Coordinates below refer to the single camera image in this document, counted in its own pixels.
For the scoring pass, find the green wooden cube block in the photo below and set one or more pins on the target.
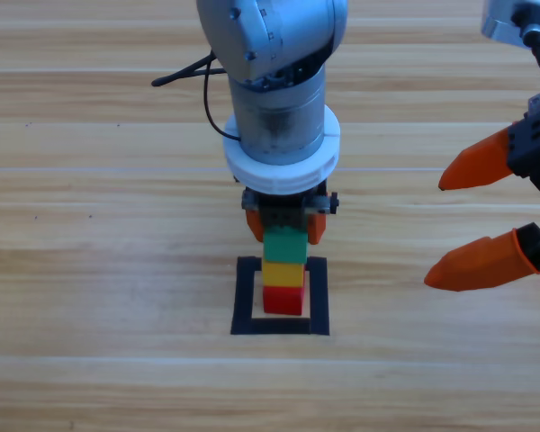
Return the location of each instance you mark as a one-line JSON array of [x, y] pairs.
[[284, 246]]

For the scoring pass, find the yellow wooden cube block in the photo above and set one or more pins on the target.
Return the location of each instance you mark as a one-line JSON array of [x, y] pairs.
[[281, 274]]

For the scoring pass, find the red wooden cube block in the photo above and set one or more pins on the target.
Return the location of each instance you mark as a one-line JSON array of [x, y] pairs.
[[282, 300]]

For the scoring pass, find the black tape square outline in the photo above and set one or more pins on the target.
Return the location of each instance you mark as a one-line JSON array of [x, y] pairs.
[[240, 306]]

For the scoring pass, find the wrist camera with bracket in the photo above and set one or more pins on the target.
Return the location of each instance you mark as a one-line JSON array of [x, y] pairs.
[[499, 22]]

